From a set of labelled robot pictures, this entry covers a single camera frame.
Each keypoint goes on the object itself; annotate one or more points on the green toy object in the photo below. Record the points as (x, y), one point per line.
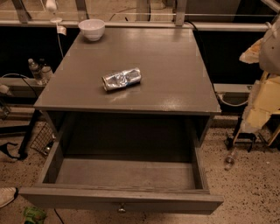
(33, 215)

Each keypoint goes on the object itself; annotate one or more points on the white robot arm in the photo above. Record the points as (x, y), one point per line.
(263, 99)

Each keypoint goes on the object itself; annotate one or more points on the open grey top drawer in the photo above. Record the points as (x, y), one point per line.
(159, 176)

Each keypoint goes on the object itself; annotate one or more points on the grey cabinet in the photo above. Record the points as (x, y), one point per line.
(135, 94)

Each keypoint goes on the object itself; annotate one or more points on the wire mesh basket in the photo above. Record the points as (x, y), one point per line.
(43, 142)

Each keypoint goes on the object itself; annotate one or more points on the white shoe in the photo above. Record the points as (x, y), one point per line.
(7, 195)

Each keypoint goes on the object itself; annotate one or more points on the plastic bottle on floor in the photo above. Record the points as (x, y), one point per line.
(230, 159)

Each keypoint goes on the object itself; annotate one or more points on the clear plastic water bottle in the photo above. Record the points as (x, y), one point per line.
(36, 71)

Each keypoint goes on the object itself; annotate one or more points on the white ceramic bowl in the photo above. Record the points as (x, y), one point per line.
(92, 29)

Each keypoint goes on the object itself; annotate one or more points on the metal drawer knob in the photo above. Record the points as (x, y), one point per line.
(121, 209)

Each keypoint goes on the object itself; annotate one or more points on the silver redbull can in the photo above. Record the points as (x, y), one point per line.
(121, 79)

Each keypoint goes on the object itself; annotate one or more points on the dark capped bottle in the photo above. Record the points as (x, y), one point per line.
(46, 70)

